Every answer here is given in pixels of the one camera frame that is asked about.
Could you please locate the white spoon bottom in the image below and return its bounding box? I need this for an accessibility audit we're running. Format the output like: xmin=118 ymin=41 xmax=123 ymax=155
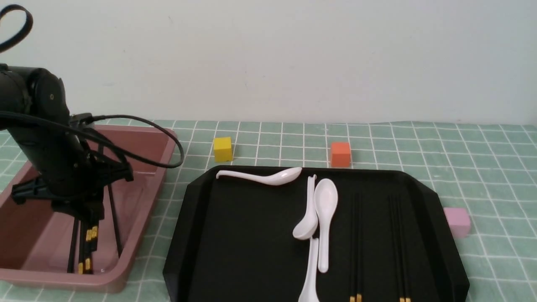
xmin=298 ymin=237 xmax=320 ymax=302

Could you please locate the black plastic tray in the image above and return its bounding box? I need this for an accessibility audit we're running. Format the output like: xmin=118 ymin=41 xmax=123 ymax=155
xmin=163 ymin=166 xmax=470 ymax=302

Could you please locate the black chopstick in bin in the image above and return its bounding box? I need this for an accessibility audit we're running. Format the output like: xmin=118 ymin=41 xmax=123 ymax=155
xmin=107 ymin=184 xmax=123 ymax=258
xmin=67 ymin=218 xmax=79 ymax=273

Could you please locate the yellow cube block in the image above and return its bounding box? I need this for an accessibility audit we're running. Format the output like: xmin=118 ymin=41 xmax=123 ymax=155
xmin=213 ymin=136 xmax=233 ymax=162

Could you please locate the pink plastic bin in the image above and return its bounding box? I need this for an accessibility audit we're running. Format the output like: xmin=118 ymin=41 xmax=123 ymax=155
xmin=0 ymin=124 xmax=178 ymax=293

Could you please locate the pink cube block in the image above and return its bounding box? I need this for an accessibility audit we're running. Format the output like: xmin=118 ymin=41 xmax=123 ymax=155
xmin=443 ymin=208 xmax=472 ymax=239

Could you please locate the white spoon middle right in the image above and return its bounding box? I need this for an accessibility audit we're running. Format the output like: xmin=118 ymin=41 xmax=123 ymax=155
xmin=314 ymin=178 xmax=338 ymax=273

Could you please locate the black cable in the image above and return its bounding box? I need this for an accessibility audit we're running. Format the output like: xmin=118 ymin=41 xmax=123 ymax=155
xmin=0 ymin=4 xmax=184 ymax=169

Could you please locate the orange cube block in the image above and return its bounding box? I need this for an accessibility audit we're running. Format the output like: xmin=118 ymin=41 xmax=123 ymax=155
xmin=330 ymin=141 xmax=352 ymax=168

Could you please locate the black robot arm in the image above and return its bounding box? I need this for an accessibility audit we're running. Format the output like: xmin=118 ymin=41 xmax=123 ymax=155
xmin=1 ymin=64 xmax=133 ymax=228

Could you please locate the green checkered tablecloth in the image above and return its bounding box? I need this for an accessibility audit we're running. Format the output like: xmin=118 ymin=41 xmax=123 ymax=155
xmin=0 ymin=120 xmax=537 ymax=302

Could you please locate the black chopstick gold tip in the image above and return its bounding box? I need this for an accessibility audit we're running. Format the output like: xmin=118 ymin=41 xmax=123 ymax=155
xmin=84 ymin=247 xmax=93 ymax=274
xmin=349 ymin=193 xmax=357 ymax=302
xmin=86 ymin=225 xmax=98 ymax=252
xmin=394 ymin=197 xmax=412 ymax=302
xmin=83 ymin=228 xmax=94 ymax=273
xmin=388 ymin=195 xmax=405 ymax=302
xmin=355 ymin=194 xmax=363 ymax=302
xmin=78 ymin=222 xmax=86 ymax=274

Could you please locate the white spoon top horizontal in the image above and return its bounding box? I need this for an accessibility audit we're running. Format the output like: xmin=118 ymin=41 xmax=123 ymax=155
xmin=216 ymin=167 xmax=302 ymax=187

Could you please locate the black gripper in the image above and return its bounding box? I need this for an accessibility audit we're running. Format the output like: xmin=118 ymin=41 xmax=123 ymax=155
xmin=11 ymin=139 xmax=134 ymax=228

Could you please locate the white spoon middle left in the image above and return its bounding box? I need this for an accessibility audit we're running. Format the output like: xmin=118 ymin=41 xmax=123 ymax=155
xmin=293 ymin=174 xmax=318 ymax=240

